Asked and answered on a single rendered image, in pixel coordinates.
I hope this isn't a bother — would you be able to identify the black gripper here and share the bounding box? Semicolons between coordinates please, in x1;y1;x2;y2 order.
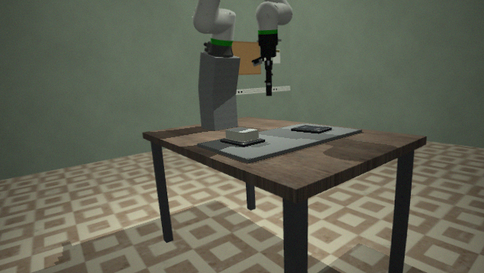
260;46;276;96

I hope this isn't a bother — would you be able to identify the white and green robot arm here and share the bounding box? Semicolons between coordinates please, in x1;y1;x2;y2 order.
193;0;293;57

